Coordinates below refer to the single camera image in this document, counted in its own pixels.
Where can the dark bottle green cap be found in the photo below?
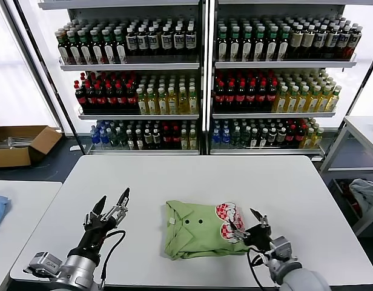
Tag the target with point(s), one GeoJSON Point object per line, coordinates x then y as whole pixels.
{"type": "Point", "coordinates": [247, 45]}
{"type": "Point", "coordinates": [97, 49]}
{"type": "Point", "coordinates": [271, 45]}
{"type": "Point", "coordinates": [85, 50]}
{"type": "Point", "coordinates": [259, 45]}
{"type": "Point", "coordinates": [283, 45]}
{"type": "Point", "coordinates": [63, 50]}
{"type": "Point", "coordinates": [234, 45]}
{"type": "Point", "coordinates": [120, 48]}
{"type": "Point", "coordinates": [109, 49]}
{"type": "Point", "coordinates": [74, 50]}
{"type": "Point", "coordinates": [222, 45]}

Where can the cola bottle red cap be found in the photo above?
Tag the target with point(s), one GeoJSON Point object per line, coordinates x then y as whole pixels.
{"type": "Point", "coordinates": [121, 98]}
{"type": "Point", "coordinates": [240, 97]}
{"type": "Point", "coordinates": [91, 98]}
{"type": "Point", "coordinates": [131, 98]}
{"type": "Point", "coordinates": [250, 97]}
{"type": "Point", "coordinates": [101, 98]}
{"type": "Point", "coordinates": [111, 98]}
{"type": "Point", "coordinates": [80, 98]}
{"type": "Point", "coordinates": [271, 97]}
{"type": "Point", "coordinates": [175, 138]}
{"type": "Point", "coordinates": [230, 97]}
{"type": "Point", "coordinates": [261, 97]}
{"type": "Point", "coordinates": [219, 97]}
{"type": "Point", "coordinates": [291, 137]}
{"type": "Point", "coordinates": [299, 137]}
{"type": "Point", "coordinates": [166, 138]}

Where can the blue drink bottle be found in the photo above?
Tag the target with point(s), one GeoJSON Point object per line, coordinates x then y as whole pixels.
{"type": "Point", "coordinates": [94, 136]}
{"type": "Point", "coordinates": [216, 137]}
{"type": "Point", "coordinates": [225, 137]}
{"type": "Point", "coordinates": [104, 137]}

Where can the light green polo shirt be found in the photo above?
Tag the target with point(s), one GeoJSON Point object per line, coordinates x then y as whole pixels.
{"type": "Point", "coordinates": [198, 239]}

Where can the green tinted water bottle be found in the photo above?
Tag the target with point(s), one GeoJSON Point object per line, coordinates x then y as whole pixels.
{"type": "Point", "coordinates": [112, 139]}
{"type": "Point", "coordinates": [236, 138]}
{"type": "Point", "coordinates": [245, 138]}
{"type": "Point", "coordinates": [121, 139]}

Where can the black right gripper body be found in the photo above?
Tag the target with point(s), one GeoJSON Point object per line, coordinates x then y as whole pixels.
{"type": "Point", "coordinates": [259, 239]}

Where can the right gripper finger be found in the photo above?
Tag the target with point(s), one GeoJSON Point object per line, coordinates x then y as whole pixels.
{"type": "Point", "coordinates": [261, 219]}
{"type": "Point", "coordinates": [241, 235]}

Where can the black window frame post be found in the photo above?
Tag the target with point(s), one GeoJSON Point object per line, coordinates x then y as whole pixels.
{"type": "Point", "coordinates": [54, 88]}

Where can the white paper scrap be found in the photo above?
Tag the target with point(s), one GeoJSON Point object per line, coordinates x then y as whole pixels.
{"type": "Point", "coordinates": [74, 148]}

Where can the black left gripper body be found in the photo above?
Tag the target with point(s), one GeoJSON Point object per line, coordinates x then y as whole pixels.
{"type": "Point", "coordinates": [94, 239]}

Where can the grey metal shelf rack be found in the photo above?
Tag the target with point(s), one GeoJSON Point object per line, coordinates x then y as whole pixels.
{"type": "Point", "coordinates": [280, 65]}
{"type": "Point", "coordinates": [128, 66]}

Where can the red cloth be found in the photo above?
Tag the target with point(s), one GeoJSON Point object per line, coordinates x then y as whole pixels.
{"type": "Point", "coordinates": [354, 207]}

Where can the clear plastic packaging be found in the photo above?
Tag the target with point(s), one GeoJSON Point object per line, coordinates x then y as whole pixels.
{"type": "Point", "coordinates": [18, 142]}

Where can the small dark bottle white cap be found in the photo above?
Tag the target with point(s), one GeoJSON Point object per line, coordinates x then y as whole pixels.
{"type": "Point", "coordinates": [272, 139]}
{"type": "Point", "coordinates": [139, 140]}
{"type": "Point", "coordinates": [157, 139]}
{"type": "Point", "coordinates": [263, 139]}
{"type": "Point", "coordinates": [282, 139]}
{"type": "Point", "coordinates": [254, 139]}
{"type": "Point", "coordinates": [148, 139]}
{"type": "Point", "coordinates": [130, 140]}

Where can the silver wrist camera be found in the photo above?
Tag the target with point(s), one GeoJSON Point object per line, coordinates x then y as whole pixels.
{"type": "Point", "coordinates": [281, 246]}
{"type": "Point", "coordinates": [44, 263]}

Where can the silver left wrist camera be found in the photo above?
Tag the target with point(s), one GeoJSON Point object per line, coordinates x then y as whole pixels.
{"type": "Point", "coordinates": [44, 263]}

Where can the brown cardboard box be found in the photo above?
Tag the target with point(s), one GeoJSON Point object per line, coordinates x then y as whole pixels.
{"type": "Point", "coordinates": [11, 157]}

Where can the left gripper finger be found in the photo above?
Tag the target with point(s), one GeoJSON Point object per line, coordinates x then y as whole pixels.
{"type": "Point", "coordinates": [95, 210]}
{"type": "Point", "coordinates": [121, 209]}

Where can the grey window frame post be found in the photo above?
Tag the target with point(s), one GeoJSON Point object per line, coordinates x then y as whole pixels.
{"type": "Point", "coordinates": [29, 60]}

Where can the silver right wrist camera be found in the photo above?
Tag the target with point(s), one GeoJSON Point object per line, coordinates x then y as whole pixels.
{"type": "Point", "coordinates": [281, 246]}

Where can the dark bottle cream label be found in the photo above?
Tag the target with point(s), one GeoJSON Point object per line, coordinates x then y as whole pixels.
{"type": "Point", "coordinates": [296, 41]}
{"type": "Point", "coordinates": [308, 41]}

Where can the grey white cloth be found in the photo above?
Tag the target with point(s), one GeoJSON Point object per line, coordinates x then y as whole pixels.
{"type": "Point", "coordinates": [366, 191]}

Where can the grey frame side table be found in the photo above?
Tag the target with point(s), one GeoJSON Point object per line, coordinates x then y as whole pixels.
{"type": "Point", "coordinates": [363, 122]}

